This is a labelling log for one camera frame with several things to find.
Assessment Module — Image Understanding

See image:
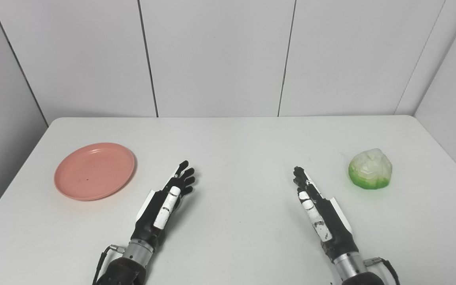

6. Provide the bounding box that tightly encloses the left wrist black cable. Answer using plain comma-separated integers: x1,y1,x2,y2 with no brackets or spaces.
92,245,126,285

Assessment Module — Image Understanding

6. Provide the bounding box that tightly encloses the pink round plate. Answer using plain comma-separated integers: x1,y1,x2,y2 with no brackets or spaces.
54,142,136,201

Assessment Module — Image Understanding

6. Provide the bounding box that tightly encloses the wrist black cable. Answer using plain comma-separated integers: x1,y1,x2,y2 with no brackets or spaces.
364,257,401,285
92,245,126,285

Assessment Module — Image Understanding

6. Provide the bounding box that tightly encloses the green white cabbage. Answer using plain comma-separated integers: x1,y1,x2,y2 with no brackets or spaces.
348,148,393,190

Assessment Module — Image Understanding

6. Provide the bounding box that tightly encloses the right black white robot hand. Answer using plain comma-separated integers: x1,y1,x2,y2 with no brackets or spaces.
293,166,359,262

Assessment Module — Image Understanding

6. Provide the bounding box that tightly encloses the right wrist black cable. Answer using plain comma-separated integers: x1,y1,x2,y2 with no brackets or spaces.
364,257,401,285

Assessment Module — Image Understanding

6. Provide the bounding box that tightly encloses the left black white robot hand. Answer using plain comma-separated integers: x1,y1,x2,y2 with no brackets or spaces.
131,160,196,251

